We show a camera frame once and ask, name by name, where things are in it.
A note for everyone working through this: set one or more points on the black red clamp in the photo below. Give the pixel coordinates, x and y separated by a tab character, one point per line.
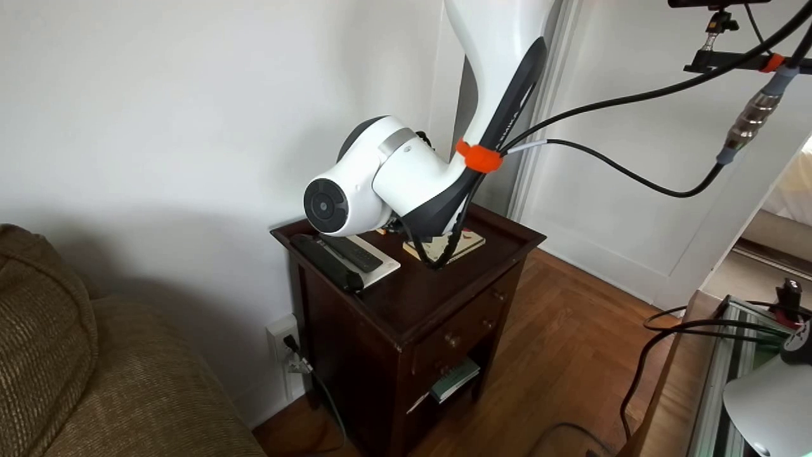
789	296

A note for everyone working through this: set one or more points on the pale teal thin book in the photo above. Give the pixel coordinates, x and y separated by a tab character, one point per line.
458	379

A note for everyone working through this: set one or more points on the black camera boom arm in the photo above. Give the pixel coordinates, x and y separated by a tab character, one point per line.
727	61

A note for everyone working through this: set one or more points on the white panelled door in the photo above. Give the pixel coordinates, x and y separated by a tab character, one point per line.
660	244

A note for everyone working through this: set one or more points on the aluminium profile robot stand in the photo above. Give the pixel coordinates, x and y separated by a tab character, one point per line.
718	382

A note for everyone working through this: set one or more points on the dark brown wooden nightstand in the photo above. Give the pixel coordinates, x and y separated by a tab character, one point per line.
407	330

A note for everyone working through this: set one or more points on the long black remote control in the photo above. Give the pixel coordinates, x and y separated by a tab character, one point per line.
326	265

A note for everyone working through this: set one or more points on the black stereo camera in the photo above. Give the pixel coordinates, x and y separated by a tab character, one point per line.
718	2

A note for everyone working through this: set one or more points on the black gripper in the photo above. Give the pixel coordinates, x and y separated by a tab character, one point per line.
428	223

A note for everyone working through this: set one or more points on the white wall outlet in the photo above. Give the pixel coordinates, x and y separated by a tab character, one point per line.
278	330

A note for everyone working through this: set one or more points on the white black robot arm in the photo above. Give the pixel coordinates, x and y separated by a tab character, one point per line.
396	169

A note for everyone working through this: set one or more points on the flat black remote control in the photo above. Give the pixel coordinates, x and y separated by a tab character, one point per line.
349	250

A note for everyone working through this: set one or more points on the olive fabric sofa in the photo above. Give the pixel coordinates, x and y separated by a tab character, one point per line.
84	382

